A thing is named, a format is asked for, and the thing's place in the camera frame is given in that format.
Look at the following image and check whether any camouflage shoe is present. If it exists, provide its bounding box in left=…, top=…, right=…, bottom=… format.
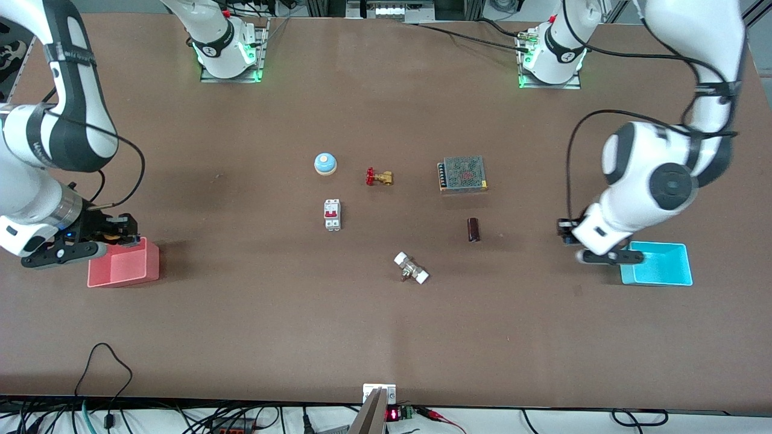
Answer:
left=0, top=39, right=28, bottom=85

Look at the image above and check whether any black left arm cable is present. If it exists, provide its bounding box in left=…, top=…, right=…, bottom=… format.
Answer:
left=565, top=109, right=738, bottom=222

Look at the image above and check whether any silver control box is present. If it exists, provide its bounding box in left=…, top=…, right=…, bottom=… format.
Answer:
left=346, top=0, right=436, bottom=24

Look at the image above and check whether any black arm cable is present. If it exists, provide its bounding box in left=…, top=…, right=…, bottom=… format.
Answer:
left=42, top=87, right=147, bottom=209
left=565, top=109, right=738, bottom=222

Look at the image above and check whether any white capped metal fitting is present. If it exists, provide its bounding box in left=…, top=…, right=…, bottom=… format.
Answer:
left=393, top=251, right=430, bottom=285

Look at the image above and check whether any black looped table cable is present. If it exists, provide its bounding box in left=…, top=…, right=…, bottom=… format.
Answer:
left=74, top=342, right=133, bottom=430

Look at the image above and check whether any metal mesh power supply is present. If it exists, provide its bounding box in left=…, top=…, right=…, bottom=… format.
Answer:
left=437, top=156, right=489, bottom=194

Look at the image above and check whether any grey camera pole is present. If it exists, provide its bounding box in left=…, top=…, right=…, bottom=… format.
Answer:
left=349, top=388, right=388, bottom=434

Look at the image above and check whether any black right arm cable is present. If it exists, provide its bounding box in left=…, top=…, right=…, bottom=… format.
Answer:
left=42, top=87, right=147, bottom=209

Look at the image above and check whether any pink plastic box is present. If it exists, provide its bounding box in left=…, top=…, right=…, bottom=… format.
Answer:
left=87, top=236, right=161, bottom=289

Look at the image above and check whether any cyan plastic box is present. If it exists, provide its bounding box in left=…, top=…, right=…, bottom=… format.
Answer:
left=618, top=241, right=694, bottom=287

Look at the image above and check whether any aluminium arm base plate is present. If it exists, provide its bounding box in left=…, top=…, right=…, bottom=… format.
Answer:
left=200, top=18, right=269, bottom=84
left=517, top=30, right=583, bottom=90

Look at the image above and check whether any black floor cable loop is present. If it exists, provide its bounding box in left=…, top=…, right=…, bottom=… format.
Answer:
left=612, top=409, right=669, bottom=427

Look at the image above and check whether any aluminium frame profile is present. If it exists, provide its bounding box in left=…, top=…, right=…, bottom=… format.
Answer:
left=743, top=0, right=772, bottom=28

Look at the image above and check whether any white pole bracket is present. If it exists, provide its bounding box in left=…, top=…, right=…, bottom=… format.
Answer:
left=362, top=383, right=397, bottom=406

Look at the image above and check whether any red clip lead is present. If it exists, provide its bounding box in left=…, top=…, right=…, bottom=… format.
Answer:
left=416, top=407, right=468, bottom=434

